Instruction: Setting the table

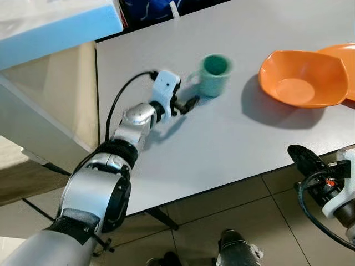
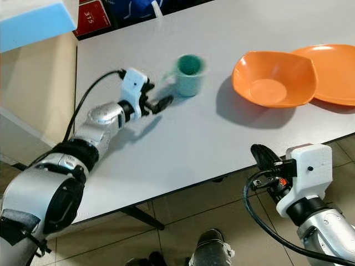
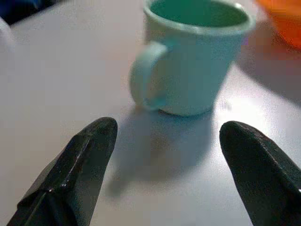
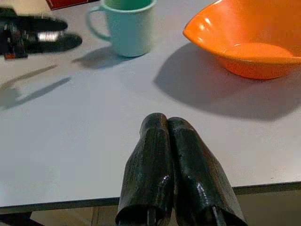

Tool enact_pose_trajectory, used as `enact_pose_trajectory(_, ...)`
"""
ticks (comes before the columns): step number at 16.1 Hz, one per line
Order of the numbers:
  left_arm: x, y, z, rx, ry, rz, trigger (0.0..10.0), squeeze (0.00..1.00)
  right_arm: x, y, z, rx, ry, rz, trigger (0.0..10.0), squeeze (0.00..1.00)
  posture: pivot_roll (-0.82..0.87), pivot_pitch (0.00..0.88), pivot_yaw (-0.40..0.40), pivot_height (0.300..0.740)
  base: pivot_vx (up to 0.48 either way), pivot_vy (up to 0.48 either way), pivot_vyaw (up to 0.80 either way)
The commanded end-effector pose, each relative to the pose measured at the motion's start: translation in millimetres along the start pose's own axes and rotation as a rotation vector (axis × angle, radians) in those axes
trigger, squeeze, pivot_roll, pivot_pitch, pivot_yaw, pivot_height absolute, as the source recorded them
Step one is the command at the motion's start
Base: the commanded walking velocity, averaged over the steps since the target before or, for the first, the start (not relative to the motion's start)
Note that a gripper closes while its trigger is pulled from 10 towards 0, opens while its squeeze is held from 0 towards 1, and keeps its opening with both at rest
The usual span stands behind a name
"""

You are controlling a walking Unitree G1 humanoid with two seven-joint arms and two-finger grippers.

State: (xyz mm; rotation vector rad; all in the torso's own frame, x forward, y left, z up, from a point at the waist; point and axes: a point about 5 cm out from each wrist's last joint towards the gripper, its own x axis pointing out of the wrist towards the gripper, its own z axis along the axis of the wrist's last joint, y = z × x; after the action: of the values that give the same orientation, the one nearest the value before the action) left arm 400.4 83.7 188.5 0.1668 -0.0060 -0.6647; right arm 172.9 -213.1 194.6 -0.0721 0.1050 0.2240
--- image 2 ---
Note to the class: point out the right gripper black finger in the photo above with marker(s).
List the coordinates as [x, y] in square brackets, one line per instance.
[265, 158]

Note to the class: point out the pale counter slab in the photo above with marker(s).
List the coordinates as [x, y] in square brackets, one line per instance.
[33, 25]

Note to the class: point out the green ceramic mug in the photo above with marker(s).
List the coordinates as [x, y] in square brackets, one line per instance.
[188, 83]

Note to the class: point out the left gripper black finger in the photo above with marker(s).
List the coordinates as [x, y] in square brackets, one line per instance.
[163, 103]
[148, 88]

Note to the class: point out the orange plastic bowl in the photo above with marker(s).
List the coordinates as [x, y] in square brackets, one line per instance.
[272, 83]

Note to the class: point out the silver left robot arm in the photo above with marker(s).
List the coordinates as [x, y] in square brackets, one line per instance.
[33, 194]

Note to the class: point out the black table leg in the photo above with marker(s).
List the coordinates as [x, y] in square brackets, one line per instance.
[144, 218]

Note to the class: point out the blue bag with white trim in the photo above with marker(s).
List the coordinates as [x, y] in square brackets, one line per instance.
[133, 5]

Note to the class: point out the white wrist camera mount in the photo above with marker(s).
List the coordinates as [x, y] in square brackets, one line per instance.
[308, 177]
[133, 83]

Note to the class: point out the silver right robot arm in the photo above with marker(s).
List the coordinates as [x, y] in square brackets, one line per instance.
[327, 233]

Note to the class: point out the orange plastic plate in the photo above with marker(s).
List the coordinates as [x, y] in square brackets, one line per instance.
[335, 72]

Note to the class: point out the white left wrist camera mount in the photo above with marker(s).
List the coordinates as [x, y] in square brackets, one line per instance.
[133, 83]

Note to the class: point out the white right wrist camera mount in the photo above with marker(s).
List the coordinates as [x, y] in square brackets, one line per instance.
[308, 177]

